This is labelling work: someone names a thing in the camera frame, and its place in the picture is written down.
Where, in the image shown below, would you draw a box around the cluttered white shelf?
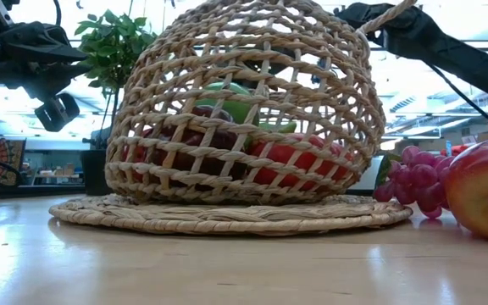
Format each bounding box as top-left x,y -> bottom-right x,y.
26,163 -> 83,187

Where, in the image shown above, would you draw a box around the red storage box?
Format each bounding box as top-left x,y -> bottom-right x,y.
440,143 -> 470,158

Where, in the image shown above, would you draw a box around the green apple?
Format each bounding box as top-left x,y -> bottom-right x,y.
195,81 -> 262,126

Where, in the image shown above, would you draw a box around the round woven placemat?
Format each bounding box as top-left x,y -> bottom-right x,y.
48,193 -> 413,237

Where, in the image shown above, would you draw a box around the purple grape bunch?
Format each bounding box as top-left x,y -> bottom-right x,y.
373,145 -> 455,220

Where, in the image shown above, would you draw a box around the woven wicker basket with handles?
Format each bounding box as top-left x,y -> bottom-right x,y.
104,0 -> 419,205

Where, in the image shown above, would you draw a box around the small red yellow apple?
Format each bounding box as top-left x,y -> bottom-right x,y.
444,136 -> 488,242

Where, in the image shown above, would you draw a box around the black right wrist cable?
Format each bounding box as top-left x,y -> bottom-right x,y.
425,62 -> 488,137

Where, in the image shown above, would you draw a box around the orange patterned picture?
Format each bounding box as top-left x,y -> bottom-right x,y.
0,137 -> 28,187

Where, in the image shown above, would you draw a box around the green potted plant black pot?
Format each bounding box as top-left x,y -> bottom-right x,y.
73,7 -> 158,197

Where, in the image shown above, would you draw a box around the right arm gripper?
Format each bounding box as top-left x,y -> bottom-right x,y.
235,42 -> 313,90

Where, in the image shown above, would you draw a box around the red orange toy fruit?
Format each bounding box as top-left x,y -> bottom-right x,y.
246,132 -> 354,192

